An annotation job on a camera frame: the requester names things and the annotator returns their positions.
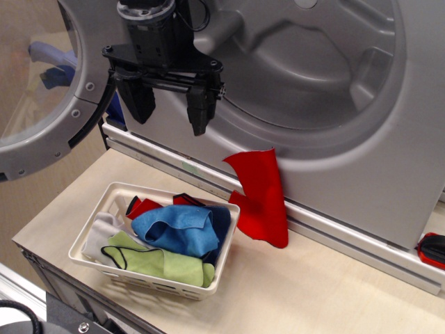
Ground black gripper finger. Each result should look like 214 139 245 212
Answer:
113 73 156 125
186 86 216 136

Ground small red black-edged cloth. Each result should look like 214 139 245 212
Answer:
125 193 205 220

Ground grey round machine door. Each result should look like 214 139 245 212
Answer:
1 1 124 182

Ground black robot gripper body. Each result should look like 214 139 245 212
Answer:
102 1 225 100

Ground light blue cloth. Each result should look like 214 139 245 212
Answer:
131 205 220 257

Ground large red cloth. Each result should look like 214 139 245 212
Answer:
224 148 289 248

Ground black cable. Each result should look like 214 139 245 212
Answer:
0 299 42 334

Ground grey white cloth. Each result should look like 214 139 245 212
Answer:
81 212 151 268

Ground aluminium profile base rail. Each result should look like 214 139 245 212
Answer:
102 123 444 295

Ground grey toy washing machine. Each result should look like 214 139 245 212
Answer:
124 1 444 248

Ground red black tool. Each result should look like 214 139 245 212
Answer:
416 232 444 270

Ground dark blue cloth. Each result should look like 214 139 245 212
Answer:
202 206 231 266

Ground blue object behind door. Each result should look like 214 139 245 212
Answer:
28 41 77 90

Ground black metal bracket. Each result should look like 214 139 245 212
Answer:
42 292 122 334

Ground light green cloth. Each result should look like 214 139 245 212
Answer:
101 232 215 287

